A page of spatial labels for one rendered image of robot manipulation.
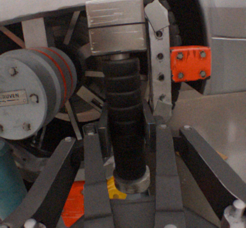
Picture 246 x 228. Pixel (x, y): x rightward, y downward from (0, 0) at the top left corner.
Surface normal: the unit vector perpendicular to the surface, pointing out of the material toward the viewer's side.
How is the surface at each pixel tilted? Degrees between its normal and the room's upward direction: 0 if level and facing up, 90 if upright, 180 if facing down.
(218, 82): 90
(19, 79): 90
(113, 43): 90
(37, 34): 90
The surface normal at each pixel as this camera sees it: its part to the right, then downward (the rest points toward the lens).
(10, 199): 0.72, 0.20
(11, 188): 0.85, 0.09
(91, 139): -0.10, -0.94
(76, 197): 0.01, 0.33
